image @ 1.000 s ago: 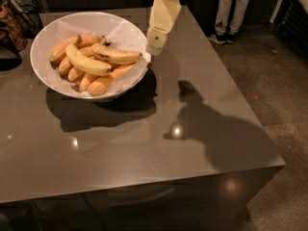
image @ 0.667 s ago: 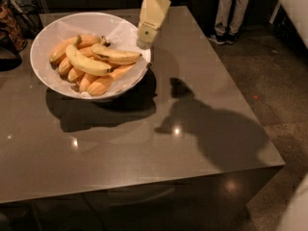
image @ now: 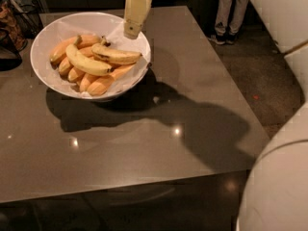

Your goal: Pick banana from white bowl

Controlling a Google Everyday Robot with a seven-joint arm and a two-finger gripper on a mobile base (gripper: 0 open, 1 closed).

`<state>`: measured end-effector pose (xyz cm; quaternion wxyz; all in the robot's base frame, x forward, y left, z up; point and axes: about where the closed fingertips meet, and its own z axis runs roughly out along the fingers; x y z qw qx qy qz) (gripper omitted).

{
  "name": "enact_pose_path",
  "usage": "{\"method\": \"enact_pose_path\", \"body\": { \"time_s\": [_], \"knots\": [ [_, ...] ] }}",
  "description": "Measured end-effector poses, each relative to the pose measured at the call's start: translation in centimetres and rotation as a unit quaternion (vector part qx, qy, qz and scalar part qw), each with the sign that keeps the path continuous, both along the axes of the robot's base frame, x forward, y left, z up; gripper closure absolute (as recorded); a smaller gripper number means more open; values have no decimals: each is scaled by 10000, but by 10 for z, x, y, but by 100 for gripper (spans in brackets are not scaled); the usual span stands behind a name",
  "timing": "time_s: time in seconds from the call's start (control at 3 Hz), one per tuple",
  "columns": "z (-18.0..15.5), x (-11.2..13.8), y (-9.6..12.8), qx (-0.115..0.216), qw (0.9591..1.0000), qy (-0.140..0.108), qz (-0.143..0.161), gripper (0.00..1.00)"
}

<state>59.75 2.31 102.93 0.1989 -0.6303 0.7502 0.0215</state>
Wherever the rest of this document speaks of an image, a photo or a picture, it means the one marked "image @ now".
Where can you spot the person in beige trousers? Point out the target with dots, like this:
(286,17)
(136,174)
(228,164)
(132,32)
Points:
(229,19)

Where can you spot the front curved yellow banana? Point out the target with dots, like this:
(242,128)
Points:
(86,64)

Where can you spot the orange banana bunch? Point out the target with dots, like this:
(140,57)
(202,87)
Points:
(91,84)

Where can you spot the patterned container at left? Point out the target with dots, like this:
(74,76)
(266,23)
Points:
(9,23)

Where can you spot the white bowl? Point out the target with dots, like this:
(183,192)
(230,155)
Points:
(48,74)

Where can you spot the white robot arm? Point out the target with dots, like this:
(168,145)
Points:
(275,196)

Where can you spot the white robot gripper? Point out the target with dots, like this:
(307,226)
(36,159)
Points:
(137,12)

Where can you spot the white paper bowl liner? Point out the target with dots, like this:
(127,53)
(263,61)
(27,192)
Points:
(118,37)

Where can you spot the dark wire rack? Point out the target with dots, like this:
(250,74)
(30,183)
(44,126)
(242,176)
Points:
(27,17)

